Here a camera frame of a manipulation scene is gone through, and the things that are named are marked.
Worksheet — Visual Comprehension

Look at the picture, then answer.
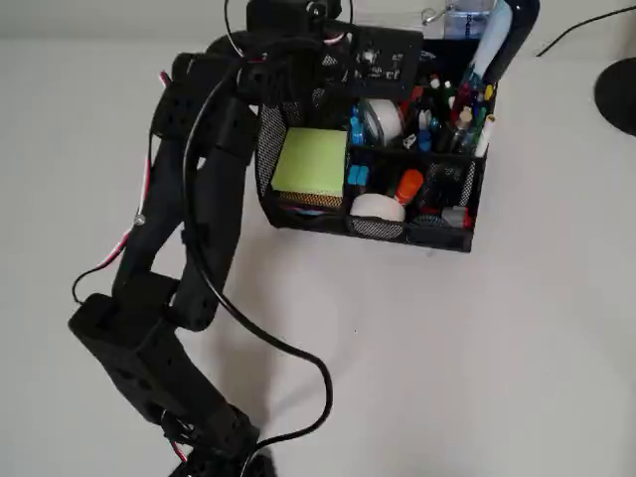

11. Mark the black card with globe picture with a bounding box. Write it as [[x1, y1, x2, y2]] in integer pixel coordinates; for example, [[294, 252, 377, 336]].
[[421, 38, 481, 83]]

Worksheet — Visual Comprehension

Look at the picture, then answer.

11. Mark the black round lamp base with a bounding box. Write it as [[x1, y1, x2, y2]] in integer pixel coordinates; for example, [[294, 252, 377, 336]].
[[593, 57, 636, 139]]

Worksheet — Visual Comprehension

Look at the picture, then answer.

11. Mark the black mesh desk organizer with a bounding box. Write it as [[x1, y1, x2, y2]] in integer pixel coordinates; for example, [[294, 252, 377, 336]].
[[254, 37, 499, 254]]

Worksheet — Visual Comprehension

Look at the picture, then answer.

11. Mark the grey red pencil sharpener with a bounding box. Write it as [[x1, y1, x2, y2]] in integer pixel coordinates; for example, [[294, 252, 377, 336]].
[[440, 205, 472, 230]]

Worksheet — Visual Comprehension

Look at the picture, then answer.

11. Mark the green sticky note pad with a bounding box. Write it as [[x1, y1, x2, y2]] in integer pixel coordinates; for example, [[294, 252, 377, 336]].
[[271, 127, 348, 196]]

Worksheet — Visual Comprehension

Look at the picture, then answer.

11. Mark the thin black cable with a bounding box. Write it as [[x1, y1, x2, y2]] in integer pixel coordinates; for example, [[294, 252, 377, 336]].
[[535, 7, 636, 59]]

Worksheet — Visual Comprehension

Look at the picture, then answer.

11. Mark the red white servo wire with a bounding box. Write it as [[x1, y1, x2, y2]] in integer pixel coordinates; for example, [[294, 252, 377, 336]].
[[321, 28, 350, 50], [96, 71, 173, 272]]

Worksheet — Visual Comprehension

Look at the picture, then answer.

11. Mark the white tape roll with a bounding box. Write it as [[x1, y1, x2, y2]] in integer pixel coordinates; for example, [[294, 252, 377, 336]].
[[349, 193, 407, 224]]

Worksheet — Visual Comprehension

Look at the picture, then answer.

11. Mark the clear tape dispenser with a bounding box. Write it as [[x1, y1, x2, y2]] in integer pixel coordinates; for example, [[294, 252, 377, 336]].
[[358, 97, 406, 149]]

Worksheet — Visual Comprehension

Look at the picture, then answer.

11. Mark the white marker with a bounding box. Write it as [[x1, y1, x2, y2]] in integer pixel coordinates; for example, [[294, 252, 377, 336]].
[[474, 113, 497, 158]]

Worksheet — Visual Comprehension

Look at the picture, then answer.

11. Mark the blue plastic folder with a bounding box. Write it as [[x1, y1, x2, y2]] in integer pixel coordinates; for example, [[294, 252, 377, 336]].
[[443, 0, 493, 41]]

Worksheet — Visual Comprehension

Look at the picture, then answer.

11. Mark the orange capped glue stick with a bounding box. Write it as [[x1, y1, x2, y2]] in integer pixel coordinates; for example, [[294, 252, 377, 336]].
[[392, 168, 424, 206]]

